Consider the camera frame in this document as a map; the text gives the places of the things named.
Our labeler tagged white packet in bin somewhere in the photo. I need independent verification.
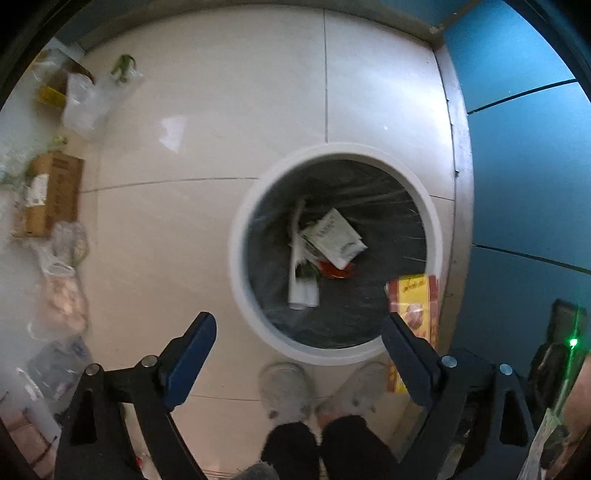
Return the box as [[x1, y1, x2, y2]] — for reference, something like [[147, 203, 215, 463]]
[[301, 208, 368, 270]]

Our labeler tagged grey right slipper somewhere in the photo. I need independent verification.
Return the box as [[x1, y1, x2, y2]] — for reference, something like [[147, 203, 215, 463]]
[[315, 362, 388, 430]]

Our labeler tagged clear plastic bag on floor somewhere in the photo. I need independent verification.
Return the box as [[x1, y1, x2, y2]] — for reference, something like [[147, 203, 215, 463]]
[[61, 68, 145, 142]]

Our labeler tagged brown cardboard box on floor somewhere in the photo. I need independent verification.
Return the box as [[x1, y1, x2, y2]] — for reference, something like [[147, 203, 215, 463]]
[[13, 151, 84, 238]]

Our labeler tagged blue kitchen cabinet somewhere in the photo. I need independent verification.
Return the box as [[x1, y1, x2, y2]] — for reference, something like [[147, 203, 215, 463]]
[[394, 1, 590, 373]]

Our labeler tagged grey slipper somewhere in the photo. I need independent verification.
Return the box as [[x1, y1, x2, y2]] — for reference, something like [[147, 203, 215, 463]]
[[259, 362, 315, 426], [315, 362, 388, 430]]

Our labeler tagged plastic bag with food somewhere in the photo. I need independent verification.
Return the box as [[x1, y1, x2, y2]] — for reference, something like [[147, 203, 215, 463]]
[[25, 221, 89, 343]]

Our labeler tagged yellow bottle on floor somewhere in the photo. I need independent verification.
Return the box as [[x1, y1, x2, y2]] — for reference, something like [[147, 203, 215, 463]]
[[33, 57, 94, 109]]

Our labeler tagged yellow red paper box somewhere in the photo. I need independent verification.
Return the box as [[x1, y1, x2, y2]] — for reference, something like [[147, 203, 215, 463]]
[[383, 274, 440, 395]]

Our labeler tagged grey left slipper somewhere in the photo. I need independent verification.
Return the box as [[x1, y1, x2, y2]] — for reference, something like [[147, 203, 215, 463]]
[[259, 362, 315, 426]]

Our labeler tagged white round trash bin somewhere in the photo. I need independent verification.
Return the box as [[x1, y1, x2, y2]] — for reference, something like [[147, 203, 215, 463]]
[[229, 143, 444, 366]]

